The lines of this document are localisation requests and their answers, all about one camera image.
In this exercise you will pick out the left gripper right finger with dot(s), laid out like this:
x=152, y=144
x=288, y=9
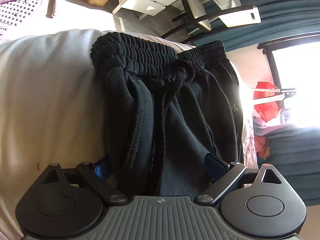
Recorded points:
x=226, y=178

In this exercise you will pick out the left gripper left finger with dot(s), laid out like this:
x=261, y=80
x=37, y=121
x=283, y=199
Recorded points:
x=93, y=177

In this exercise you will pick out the black sweatpants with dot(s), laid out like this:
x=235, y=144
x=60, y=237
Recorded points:
x=165, y=111

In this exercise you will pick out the pile of coloured clothes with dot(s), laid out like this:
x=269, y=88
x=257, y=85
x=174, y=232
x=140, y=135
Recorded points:
x=260, y=142

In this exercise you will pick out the teal curtain right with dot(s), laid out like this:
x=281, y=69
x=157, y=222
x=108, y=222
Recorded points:
x=294, y=152

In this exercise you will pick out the teal curtain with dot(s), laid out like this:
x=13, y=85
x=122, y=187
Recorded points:
x=294, y=152
x=279, y=18

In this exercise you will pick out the red garment on steamer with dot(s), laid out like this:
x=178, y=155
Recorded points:
x=269, y=110

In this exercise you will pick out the pastel bed sheet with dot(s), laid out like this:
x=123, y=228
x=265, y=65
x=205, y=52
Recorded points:
x=53, y=111

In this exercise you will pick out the white black chair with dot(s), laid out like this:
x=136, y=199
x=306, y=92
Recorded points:
x=233, y=17

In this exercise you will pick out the teal curtain left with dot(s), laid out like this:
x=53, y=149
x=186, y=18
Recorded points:
x=279, y=18

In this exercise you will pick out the purple spiked mat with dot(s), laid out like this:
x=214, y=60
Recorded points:
x=19, y=17

